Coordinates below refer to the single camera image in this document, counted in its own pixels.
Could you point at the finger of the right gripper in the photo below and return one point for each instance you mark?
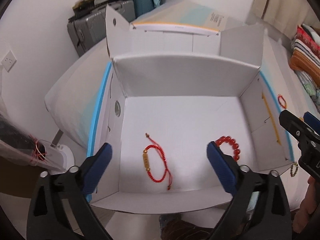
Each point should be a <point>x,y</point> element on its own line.
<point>311,121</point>

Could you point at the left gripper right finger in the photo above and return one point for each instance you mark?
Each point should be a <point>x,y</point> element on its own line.
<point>259,208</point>

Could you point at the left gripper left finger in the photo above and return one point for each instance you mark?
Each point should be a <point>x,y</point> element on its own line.
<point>59,208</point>

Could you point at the red cord bracelet gold tube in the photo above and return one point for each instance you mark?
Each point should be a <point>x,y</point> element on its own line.
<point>155,163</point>

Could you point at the person's right hand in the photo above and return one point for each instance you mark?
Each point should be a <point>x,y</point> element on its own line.
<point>307,207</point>

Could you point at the floral quilt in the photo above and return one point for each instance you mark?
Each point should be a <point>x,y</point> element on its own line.
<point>310,86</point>

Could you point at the striped orange pillow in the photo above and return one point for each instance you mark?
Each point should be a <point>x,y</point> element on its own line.
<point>305,56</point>

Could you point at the clear plastic bag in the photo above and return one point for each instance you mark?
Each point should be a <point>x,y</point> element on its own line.
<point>23,148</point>

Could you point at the beige curtain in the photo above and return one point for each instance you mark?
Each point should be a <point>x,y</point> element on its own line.
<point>282,13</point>

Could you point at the white cardboard box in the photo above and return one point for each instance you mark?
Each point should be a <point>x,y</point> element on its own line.
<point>185,109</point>

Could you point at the grey suitcase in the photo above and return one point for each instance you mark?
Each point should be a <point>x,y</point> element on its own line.
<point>89,30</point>

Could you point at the white wall socket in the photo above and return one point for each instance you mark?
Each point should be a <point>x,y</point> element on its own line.
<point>8,61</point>

